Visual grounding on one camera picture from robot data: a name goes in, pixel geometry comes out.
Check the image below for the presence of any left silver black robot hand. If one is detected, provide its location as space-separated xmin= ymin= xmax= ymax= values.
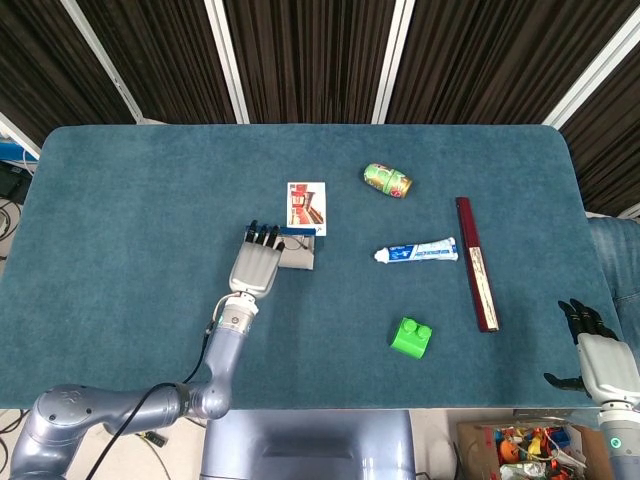
xmin=228 ymin=219 xmax=286 ymax=301

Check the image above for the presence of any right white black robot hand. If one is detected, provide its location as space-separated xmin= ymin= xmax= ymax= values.
xmin=543 ymin=298 xmax=640 ymax=402

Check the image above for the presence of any blue glasses case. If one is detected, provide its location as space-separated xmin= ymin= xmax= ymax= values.
xmin=243 ymin=224 xmax=320 ymax=271

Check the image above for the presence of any white bordered photo card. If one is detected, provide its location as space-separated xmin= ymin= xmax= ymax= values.
xmin=285 ymin=182 xmax=329 ymax=238

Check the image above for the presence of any teal velvet table cloth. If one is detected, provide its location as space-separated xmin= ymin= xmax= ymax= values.
xmin=0 ymin=123 xmax=619 ymax=411

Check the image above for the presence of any cardboard box of toys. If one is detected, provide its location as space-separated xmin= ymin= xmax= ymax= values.
xmin=455 ymin=419 xmax=614 ymax=480

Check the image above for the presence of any green can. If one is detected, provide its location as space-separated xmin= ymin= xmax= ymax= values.
xmin=363 ymin=162 xmax=414 ymax=200

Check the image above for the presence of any white blue toothpaste tube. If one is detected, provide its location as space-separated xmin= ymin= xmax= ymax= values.
xmin=373 ymin=236 xmax=459 ymax=265

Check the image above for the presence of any green plastic toy brick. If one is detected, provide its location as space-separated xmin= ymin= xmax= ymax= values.
xmin=388 ymin=316 xmax=434 ymax=361

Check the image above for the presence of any dark red long box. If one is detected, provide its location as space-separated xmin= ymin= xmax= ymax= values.
xmin=454 ymin=196 xmax=501 ymax=334

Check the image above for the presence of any grey-blue robot torso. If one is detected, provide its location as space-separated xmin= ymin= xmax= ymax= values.
xmin=199 ymin=408 xmax=417 ymax=480

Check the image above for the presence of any dark brown pleated curtain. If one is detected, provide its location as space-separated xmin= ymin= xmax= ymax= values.
xmin=0 ymin=0 xmax=640 ymax=216

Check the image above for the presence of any black electronic device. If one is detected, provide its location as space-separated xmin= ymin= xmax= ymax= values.
xmin=0 ymin=160 xmax=35 ymax=204

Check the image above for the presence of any blue plastic box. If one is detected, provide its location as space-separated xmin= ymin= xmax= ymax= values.
xmin=0 ymin=141 xmax=39 ymax=162

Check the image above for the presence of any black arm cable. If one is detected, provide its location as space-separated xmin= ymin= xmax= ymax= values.
xmin=93 ymin=327 xmax=211 ymax=480

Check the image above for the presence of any white metal frame post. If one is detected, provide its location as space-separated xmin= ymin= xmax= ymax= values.
xmin=0 ymin=112 xmax=41 ymax=161
xmin=59 ymin=0 xmax=149 ymax=125
xmin=542 ymin=7 xmax=640 ymax=129
xmin=372 ymin=0 xmax=416 ymax=125
xmin=203 ymin=0 xmax=250 ymax=125

